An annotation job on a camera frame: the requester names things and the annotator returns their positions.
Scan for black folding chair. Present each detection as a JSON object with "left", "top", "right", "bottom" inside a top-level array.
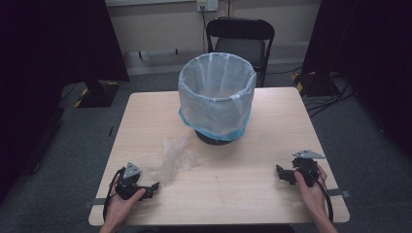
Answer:
[{"left": 205, "top": 17, "right": 276, "bottom": 88}]

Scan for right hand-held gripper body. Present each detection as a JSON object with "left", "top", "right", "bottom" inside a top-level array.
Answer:
[{"left": 292, "top": 149, "right": 326, "bottom": 188}]

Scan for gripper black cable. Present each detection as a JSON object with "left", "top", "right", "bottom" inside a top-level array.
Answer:
[
  {"left": 102, "top": 166, "right": 126, "bottom": 223},
  {"left": 314, "top": 173, "right": 335, "bottom": 224}
]

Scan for black floor cables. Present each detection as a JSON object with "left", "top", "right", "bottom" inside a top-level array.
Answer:
[{"left": 303, "top": 76, "right": 356, "bottom": 118}]

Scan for person's right hand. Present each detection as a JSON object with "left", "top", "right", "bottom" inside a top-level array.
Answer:
[{"left": 293, "top": 164, "right": 328, "bottom": 219}]

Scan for black wall power cable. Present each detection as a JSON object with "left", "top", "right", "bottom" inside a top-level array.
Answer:
[{"left": 200, "top": 5, "right": 209, "bottom": 54}]

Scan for black curtain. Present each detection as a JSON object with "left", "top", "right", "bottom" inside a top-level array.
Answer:
[
  {"left": 0, "top": 0, "right": 131, "bottom": 205},
  {"left": 300, "top": 0, "right": 412, "bottom": 156}
]

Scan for black stand base yellow tape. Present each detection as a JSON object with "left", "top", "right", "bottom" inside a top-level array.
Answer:
[{"left": 292, "top": 71, "right": 342, "bottom": 98}]

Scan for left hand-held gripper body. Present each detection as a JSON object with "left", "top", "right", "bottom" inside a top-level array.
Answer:
[{"left": 115, "top": 161, "right": 147, "bottom": 201}]

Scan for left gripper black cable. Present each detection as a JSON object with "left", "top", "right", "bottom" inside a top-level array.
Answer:
[{"left": 102, "top": 166, "right": 126, "bottom": 223}]

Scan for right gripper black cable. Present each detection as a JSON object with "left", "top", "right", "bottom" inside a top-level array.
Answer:
[{"left": 314, "top": 173, "right": 335, "bottom": 224}]

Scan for bin with blue liner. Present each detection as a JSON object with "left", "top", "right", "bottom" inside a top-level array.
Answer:
[{"left": 177, "top": 51, "right": 258, "bottom": 142}]

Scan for grey table strap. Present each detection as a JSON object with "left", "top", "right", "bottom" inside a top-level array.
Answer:
[
  {"left": 327, "top": 188, "right": 353, "bottom": 199},
  {"left": 83, "top": 197, "right": 109, "bottom": 209}
]

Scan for white wall outlet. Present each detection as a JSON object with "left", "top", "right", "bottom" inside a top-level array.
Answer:
[{"left": 196, "top": 0, "right": 220, "bottom": 13}]

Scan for clear plastic bag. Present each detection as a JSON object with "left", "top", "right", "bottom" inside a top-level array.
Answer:
[{"left": 148, "top": 137, "right": 202, "bottom": 189}]

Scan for person's left hand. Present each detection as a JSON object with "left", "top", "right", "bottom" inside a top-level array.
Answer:
[{"left": 103, "top": 187, "right": 147, "bottom": 229}]

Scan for black trash bin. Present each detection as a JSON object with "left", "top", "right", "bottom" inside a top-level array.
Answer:
[{"left": 193, "top": 128, "right": 235, "bottom": 147}]

